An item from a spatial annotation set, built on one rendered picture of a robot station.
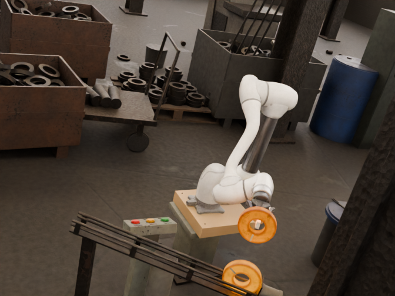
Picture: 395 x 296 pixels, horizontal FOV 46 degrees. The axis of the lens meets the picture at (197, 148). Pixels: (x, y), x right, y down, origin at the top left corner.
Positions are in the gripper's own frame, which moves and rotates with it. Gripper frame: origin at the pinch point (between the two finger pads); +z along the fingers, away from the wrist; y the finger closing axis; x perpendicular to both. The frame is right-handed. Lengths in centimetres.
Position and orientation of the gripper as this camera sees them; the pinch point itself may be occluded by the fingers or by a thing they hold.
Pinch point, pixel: (258, 221)
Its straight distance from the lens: 192.0
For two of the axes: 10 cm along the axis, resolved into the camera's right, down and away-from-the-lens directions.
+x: 2.3, -8.9, -3.9
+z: -1.8, 3.5, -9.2
